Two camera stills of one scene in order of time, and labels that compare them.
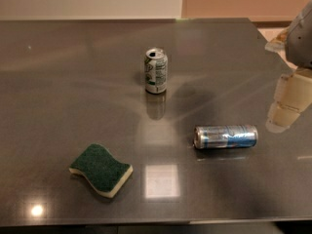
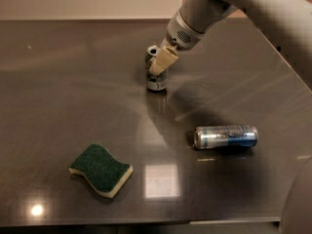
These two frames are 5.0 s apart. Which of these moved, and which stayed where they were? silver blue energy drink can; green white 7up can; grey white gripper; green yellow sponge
Moved: grey white gripper
Stayed: green yellow sponge; silver blue energy drink can; green white 7up can
